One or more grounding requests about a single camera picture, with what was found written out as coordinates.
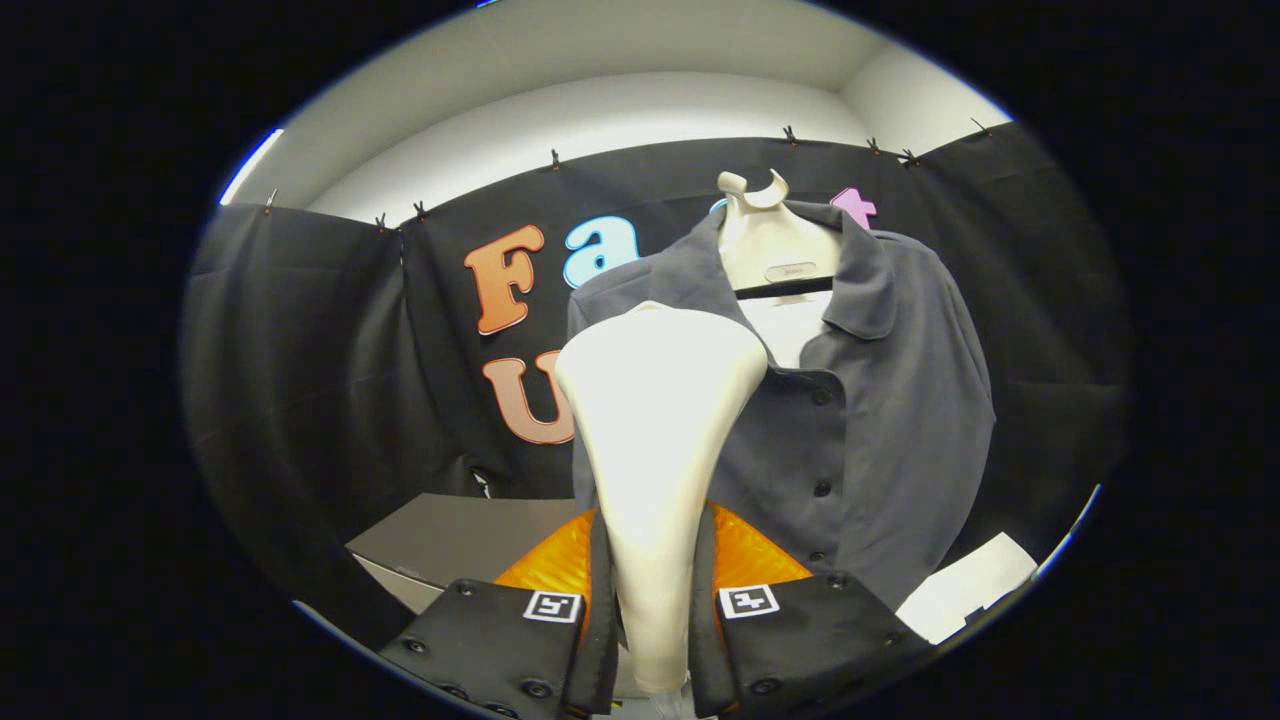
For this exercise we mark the row of black cloth clips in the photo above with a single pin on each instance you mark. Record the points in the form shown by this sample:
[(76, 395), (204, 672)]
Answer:
[(555, 158)]

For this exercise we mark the grey collared shirt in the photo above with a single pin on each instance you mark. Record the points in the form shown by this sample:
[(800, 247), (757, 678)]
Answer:
[(900, 420)]

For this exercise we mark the grey drawer cabinet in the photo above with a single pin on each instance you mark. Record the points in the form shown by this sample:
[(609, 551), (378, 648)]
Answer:
[(450, 540)]

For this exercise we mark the white garment steamer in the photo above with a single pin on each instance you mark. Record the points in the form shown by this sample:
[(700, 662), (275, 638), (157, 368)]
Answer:
[(655, 430)]

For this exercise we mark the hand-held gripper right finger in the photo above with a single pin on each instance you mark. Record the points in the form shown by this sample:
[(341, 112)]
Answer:
[(703, 650)]

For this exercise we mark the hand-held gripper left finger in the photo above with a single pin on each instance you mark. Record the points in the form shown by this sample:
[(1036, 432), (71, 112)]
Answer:
[(603, 650)]

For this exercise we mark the black backdrop cloth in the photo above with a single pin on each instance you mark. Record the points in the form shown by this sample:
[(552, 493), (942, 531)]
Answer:
[(320, 380)]

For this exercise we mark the white paper sheet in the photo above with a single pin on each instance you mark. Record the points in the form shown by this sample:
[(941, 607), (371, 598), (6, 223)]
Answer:
[(965, 590)]

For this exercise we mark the ceiling light strip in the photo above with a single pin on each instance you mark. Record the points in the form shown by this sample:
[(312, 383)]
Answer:
[(250, 165)]

